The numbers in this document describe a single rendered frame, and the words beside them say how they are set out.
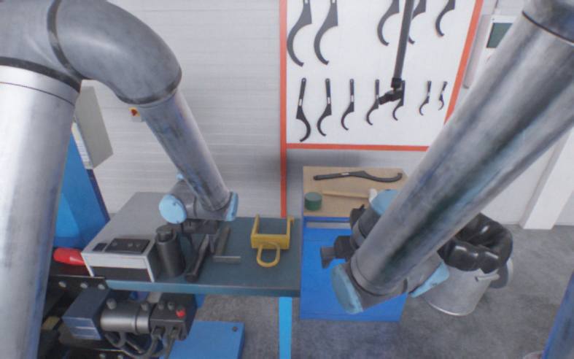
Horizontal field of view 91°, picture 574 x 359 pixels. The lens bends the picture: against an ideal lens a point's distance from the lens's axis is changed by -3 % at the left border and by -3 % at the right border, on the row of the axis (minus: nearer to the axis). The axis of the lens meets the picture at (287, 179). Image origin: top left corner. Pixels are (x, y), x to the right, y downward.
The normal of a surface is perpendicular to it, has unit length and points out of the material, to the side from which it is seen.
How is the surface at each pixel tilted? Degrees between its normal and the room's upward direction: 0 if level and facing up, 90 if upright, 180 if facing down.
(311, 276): 90
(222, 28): 90
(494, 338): 0
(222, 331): 0
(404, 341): 0
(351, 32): 90
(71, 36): 81
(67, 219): 90
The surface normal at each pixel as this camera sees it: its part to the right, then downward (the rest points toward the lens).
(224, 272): 0.00, -0.87
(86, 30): 0.33, 0.17
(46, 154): 0.95, 0.02
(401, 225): -0.87, 0.28
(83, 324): -0.04, 0.49
